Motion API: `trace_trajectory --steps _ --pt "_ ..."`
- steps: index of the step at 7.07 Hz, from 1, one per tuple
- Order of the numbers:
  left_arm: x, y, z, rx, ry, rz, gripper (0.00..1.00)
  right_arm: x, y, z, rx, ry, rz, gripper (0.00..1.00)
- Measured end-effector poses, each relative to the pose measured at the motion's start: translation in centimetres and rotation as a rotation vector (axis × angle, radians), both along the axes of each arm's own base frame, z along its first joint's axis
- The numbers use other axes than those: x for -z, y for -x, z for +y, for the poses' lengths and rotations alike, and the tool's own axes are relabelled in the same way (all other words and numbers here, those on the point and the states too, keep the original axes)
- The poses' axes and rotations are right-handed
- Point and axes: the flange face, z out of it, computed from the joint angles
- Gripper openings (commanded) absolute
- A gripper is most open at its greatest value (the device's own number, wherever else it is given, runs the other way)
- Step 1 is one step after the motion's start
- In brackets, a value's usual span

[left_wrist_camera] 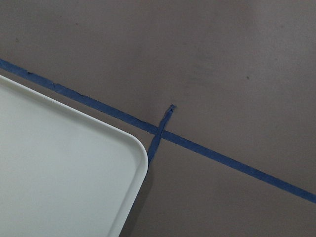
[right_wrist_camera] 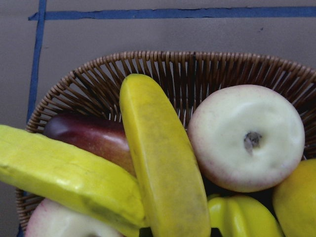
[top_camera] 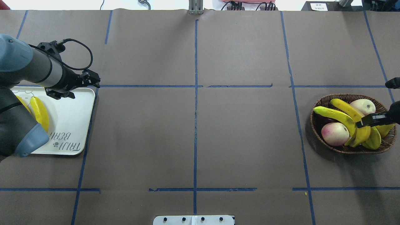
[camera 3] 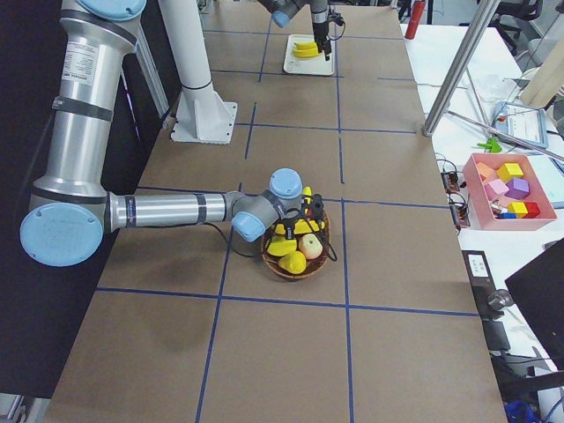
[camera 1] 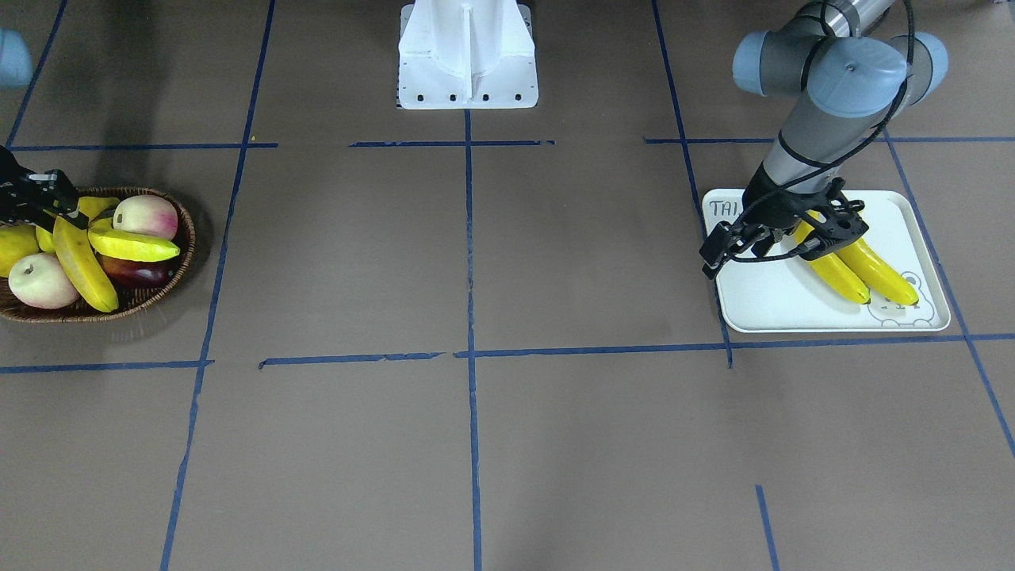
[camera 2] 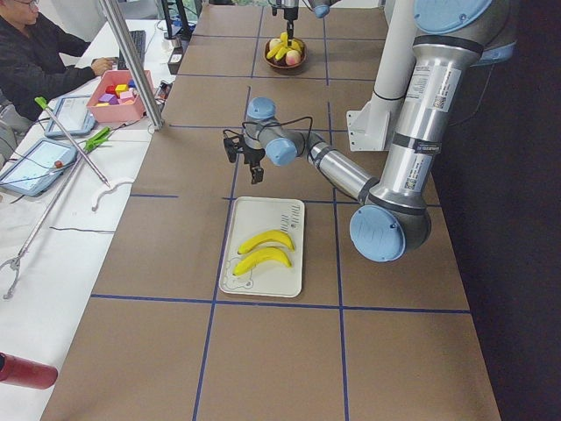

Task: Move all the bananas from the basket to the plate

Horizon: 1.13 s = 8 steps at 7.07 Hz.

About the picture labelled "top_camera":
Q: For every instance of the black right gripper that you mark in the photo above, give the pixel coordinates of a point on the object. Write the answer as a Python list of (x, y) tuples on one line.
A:
[(396, 112)]

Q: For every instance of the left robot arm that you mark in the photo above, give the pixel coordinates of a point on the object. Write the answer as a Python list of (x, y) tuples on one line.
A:
[(21, 131)]

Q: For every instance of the yellow pear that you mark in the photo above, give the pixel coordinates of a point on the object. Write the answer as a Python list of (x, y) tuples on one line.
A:
[(384, 129)]

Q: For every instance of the brown wicker basket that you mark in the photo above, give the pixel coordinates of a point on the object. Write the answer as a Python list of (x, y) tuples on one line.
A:
[(315, 127)]

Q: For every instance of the greenish yellow banana back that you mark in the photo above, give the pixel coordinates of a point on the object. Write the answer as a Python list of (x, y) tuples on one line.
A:
[(341, 117)]

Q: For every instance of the white bear print tray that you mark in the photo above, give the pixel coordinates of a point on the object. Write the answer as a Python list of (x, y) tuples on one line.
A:
[(69, 119)]

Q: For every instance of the yellow banana front short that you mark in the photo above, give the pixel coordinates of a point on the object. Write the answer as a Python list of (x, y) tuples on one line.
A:
[(374, 141)]

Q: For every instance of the yellow banana top long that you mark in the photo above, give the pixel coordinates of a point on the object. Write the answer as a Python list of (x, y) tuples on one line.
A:
[(40, 112)]

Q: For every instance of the pink peach rear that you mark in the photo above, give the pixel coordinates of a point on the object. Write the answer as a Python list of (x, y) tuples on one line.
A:
[(365, 106)]

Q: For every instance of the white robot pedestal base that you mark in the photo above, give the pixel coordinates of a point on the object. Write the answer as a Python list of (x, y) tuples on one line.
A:
[(194, 220)]

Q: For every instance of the pink peach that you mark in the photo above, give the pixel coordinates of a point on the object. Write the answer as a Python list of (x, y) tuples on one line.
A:
[(365, 106), (335, 134)]

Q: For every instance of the pink peach front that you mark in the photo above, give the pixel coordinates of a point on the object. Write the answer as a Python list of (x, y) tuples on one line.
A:
[(335, 134)]

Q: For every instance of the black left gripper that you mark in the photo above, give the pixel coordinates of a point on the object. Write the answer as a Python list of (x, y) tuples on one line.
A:
[(68, 82)]

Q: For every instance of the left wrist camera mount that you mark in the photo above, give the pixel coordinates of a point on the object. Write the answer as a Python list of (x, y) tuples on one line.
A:
[(52, 48)]

